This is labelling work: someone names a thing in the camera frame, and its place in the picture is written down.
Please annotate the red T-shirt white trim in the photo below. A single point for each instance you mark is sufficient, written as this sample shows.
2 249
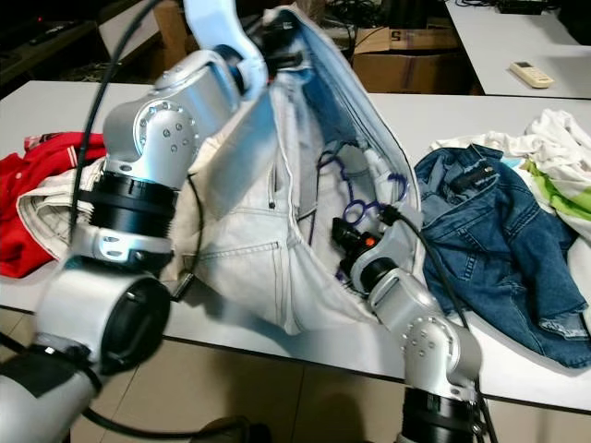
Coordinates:
28 203

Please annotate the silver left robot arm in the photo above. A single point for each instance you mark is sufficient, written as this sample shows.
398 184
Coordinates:
157 138

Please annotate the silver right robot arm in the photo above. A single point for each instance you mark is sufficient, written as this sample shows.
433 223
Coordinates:
425 341

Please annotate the blue denim jeans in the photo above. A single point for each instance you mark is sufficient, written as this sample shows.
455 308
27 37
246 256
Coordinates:
489 240

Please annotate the cardboard box black label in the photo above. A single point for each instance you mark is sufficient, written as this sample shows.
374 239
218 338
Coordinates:
416 65

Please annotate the white table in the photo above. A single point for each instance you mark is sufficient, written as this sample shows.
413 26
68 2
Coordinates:
499 37
46 106

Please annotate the white green garment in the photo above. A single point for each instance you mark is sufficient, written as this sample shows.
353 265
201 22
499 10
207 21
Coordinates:
554 148

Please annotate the white remote control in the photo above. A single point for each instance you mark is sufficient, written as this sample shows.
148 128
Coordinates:
531 74

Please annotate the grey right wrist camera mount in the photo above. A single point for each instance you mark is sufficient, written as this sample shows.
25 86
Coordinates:
402 249

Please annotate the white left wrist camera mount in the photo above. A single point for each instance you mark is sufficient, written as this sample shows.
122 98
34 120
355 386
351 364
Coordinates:
217 28

